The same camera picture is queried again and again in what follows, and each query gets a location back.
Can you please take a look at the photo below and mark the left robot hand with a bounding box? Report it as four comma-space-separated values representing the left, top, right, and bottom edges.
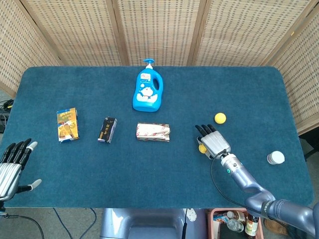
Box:
0, 138, 42, 202

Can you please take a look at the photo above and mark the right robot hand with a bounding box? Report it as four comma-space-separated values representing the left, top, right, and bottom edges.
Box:
195, 123, 232, 159

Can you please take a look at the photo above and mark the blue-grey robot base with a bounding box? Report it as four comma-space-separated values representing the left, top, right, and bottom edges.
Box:
99, 208, 207, 239

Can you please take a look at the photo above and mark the black box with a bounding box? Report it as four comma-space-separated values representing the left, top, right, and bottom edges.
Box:
0, 114, 9, 133

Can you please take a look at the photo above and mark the white bottle cap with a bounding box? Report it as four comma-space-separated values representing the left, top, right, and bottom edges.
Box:
266, 150, 286, 165

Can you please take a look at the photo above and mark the beige wrapped package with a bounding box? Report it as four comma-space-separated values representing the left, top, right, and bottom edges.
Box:
136, 122, 171, 143

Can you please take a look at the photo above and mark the blue carpet table mat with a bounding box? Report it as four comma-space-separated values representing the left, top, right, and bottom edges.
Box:
0, 66, 315, 209

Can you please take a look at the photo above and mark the black power strip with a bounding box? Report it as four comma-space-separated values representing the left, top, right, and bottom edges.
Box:
0, 99, 14, 110

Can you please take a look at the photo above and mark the white capped bottle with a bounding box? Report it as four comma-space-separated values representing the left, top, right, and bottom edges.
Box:
226, 211, 246, 222

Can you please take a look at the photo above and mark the yellow snack box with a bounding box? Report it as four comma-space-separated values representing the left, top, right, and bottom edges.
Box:
56, 107, 80, 143

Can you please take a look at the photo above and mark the blue cartoon pump bottle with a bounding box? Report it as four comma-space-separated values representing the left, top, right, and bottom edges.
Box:
132, 58, 164, 113

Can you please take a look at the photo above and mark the pink plastic bin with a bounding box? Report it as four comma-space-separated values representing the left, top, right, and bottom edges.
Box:
207, 208, 264, 239

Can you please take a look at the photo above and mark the clear plastic bottle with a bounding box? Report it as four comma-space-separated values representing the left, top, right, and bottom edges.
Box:
226, 218, 244, 233

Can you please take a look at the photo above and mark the dark brown glass bottle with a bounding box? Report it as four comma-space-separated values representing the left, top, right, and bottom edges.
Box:
244, 215, 260, 237

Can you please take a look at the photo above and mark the small black carton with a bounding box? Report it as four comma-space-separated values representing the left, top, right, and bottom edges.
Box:
97, 117, 118, 144

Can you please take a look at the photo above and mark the wicker folding screen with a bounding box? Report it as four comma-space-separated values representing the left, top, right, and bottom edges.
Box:
0, 0, 319, 136

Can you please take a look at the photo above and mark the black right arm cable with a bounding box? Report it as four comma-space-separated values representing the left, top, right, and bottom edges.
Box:
210, 149, 290, 229

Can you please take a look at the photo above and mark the black floor cable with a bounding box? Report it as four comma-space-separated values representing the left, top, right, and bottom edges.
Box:
4, 214, 45, 239

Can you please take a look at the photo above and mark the black strap on base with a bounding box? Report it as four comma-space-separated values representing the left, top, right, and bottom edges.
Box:
181, 208, 188, 239

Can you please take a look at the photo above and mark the blue floor cable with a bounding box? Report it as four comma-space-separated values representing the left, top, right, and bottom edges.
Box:
53, 208, 97, 239

